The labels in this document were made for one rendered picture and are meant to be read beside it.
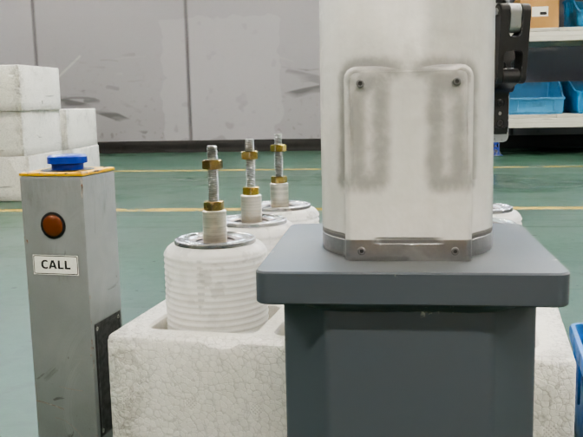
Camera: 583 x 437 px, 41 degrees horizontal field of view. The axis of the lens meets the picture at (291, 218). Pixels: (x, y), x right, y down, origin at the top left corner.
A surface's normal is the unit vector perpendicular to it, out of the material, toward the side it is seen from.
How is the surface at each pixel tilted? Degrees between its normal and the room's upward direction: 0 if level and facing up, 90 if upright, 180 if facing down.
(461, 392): 90
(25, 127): 90
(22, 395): 0
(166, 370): 90
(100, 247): 90
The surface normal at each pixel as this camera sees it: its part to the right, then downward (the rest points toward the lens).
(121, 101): -0.12, 0.15
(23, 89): 0.99, 0.00
